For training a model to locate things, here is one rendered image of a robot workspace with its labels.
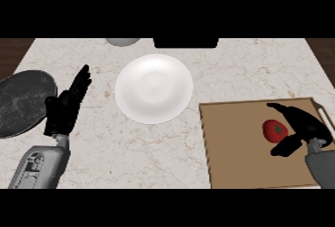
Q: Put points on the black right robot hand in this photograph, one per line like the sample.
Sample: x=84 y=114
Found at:
x=305 y=122

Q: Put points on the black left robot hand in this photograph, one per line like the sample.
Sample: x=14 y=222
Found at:
x=65 y=109

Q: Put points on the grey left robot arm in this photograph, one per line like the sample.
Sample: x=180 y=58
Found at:
x=41 y=168

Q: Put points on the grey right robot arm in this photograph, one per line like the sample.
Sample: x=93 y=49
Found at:
x=320 y=165

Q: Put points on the red tomato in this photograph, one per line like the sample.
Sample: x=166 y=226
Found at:
x=273 y=131

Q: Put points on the brown wooden tray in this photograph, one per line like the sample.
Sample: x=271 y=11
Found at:
x=252 y=147

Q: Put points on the white plate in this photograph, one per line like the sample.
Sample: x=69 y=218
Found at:
x=153 y=88

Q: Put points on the dark grey round pan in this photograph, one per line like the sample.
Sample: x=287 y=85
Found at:
x=20 y=102

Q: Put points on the grey round bowl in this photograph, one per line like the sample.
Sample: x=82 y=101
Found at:
x=122 y=41

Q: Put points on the black appliance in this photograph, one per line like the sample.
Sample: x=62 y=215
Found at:
x=186 y=43

